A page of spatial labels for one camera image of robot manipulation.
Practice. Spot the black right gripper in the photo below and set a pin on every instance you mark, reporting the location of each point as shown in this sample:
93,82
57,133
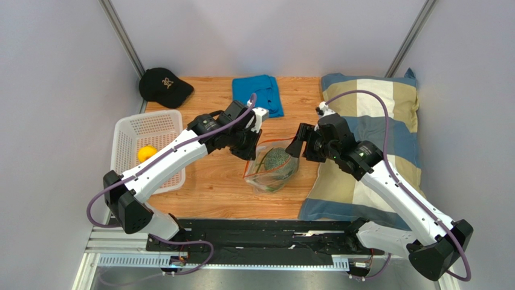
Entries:
304,136

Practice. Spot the clear zip top bag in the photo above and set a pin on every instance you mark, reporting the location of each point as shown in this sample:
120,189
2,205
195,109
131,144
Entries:
270,181

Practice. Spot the green netted fake melon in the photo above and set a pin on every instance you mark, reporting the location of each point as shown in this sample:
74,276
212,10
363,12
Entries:
274,158

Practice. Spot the white plastic basket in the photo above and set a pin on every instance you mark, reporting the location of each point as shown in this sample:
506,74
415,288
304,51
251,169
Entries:
156,129

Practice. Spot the striped blue beige pillow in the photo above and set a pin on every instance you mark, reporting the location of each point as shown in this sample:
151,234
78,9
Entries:
381,114

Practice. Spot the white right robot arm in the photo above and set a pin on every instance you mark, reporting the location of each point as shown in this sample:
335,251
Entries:
435,244

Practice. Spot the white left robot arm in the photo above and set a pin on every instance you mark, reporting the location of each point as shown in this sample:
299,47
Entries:
126,194

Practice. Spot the black baseball cap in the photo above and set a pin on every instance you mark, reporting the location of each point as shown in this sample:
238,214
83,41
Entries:
162,86

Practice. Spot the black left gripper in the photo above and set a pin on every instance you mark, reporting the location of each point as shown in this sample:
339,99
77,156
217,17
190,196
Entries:
249,154

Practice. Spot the yellow fake pear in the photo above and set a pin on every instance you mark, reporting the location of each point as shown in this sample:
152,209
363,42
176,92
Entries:
146,152

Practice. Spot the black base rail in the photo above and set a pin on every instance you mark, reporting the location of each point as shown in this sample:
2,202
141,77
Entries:
238,244

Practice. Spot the folded blue shirt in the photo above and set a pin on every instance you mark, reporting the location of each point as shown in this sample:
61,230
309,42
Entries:
266,89

